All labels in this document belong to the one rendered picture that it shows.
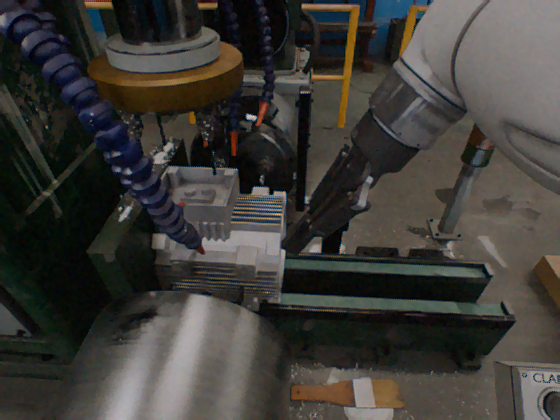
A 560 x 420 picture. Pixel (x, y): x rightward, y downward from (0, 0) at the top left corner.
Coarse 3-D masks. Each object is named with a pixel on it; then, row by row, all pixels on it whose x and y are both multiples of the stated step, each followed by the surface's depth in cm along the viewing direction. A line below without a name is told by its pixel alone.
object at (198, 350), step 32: (96, 320) 37; (128, 320) 33; (160, 320) 32; (192, 320) 33; (224, 320) 34; (256, 320) 36; (96, 352) 31; (128, 352) 30; (160, 352) 30; (192, 352) 30; (224, 352) 32; (256, 352) 34; (288, 352) 40; (64, 384) 31; (96, 384) 28; (128, 384) 28; (160, 384) 28; (192, 384) 28; (224, 384) 30; (256, 384) 32; (288, 384) 38; (64, 416) 27; (96, 416) 26; (128, 416) 26; (160, 416) 26; (192, 416) 27; (224, 416) 28; (256, 416) 30; (288, 416) 36
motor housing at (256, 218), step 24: (240, 216) 53; (264, 216) 53; (240, 240) 53; (264, 240) 53; (168, 264) 52; (216, 264) 51; (264, 264) 52; (168, 288) 55; (192, 288) 55; (216, 288) 54; (264, 288) 53
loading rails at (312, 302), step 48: (288, 288) 73; (336, 288) 72; (384, 288) 71; (432, 288) 70; (480, 288) 69; (288, 336) 67; (336, 336) 66; (384, 336) 65; (432, 336) 64; (480, 336) 63
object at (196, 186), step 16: (176, 176) 56; (192, 176) 57; (208, 176) 57; (224, 176) 57; (176, 192) 56; (192, 192) 53; (208, 192) 53; (224, 192) 56; (192, 208) 49; (208, 208) 49; (224, 208) 49; (208, 224) 51; (224, 224) 51; (208, 240) 53; (224, 240) 53
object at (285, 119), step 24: (240, 96) 75; (240, 120) 68; (264, 120) 68; (288, 120) 75; (192, 144) 72; (216, 144) 71; (240, 144) 71; (264, 144) 70; (288, 144) 70; (240, 168) 75; (264, 168) 70; (288, 168) 74; (240, 192) 79; (288, 192) 79
